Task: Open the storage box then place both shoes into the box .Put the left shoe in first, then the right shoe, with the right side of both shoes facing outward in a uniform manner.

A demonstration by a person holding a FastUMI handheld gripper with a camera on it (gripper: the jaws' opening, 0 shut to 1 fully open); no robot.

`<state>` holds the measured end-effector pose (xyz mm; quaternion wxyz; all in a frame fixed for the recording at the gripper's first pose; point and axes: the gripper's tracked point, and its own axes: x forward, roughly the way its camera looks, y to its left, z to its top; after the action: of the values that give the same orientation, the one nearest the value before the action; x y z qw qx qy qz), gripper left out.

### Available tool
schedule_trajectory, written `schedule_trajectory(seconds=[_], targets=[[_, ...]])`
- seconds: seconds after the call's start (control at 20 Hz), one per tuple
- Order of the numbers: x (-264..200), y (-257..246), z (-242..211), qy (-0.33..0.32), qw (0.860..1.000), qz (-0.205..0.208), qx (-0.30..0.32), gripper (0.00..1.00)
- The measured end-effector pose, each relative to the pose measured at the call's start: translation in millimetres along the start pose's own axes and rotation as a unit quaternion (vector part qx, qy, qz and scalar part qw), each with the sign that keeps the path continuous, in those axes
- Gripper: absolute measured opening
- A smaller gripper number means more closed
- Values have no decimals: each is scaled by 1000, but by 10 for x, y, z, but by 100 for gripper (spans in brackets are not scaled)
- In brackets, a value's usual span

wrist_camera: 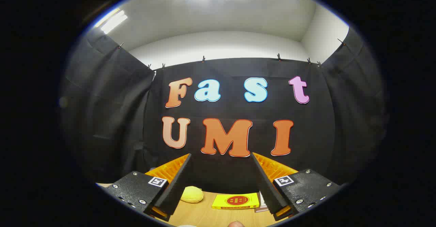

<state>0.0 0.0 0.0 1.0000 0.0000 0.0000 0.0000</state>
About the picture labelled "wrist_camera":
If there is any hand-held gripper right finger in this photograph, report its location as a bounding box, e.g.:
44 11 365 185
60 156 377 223
251 152 342 221

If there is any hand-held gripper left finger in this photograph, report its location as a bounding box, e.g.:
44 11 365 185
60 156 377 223
96 153 192 222

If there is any white book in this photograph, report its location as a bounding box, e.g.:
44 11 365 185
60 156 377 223
255 191 270 213

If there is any yellow plush bread toy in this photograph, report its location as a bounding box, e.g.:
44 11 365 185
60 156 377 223
181 186 204 204

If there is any yellow book with red circle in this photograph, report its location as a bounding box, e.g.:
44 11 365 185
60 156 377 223
212 193 260 210

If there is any ceiling light panel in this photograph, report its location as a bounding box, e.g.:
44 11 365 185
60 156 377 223
99 9 128 34

